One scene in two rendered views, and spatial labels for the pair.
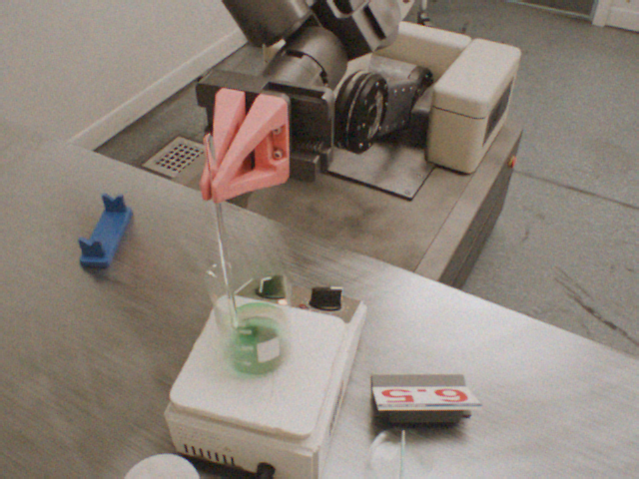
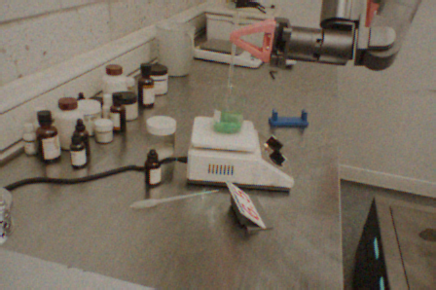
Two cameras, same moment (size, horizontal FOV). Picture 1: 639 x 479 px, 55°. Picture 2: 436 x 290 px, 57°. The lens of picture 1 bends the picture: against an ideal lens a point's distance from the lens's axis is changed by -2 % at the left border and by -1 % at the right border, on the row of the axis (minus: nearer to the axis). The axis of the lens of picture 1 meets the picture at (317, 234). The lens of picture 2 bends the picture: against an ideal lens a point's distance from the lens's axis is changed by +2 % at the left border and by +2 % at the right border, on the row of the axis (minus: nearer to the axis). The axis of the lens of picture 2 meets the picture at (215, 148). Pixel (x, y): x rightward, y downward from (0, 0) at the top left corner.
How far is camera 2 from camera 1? 0.62 m
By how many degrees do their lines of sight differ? 60
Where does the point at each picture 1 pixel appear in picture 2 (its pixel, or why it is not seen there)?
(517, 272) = not seen: outside the picture
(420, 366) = (271, 212)
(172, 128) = not seen: outside the picture
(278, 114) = (268, 26)
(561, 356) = (315, 274)
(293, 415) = (199, 138)
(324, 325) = (249, 142)
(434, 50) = not seen: outside the picture
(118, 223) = (296, 121)
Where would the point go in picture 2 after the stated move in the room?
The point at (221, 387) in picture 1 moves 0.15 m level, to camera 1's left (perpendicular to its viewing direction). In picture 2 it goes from (205, 125) to (191, 96)
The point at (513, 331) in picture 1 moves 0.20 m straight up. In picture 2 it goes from (321, 252) to (354, 135)
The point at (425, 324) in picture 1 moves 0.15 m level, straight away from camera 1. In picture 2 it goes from (302, 214) to (388, 222)
